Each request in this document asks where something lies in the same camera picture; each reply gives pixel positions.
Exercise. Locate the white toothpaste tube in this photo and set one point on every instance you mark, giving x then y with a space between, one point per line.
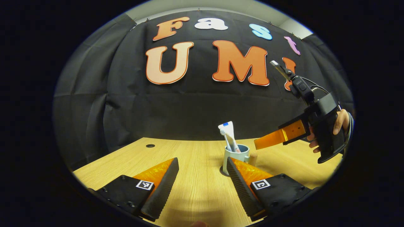
229 129

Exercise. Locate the dark round coaster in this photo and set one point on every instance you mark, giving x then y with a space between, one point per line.
222 171

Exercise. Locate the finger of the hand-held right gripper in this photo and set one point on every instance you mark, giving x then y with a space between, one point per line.
274 137

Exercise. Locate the black backdrop cloth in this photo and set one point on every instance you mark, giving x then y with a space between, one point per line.
189 110

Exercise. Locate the white toothbrush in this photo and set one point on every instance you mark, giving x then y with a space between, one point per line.
225 140

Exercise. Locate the wooden desktop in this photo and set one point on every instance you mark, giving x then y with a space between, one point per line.
195 176

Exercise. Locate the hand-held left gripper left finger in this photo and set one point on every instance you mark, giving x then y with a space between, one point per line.
164 189

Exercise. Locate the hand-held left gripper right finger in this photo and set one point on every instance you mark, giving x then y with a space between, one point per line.
240 186

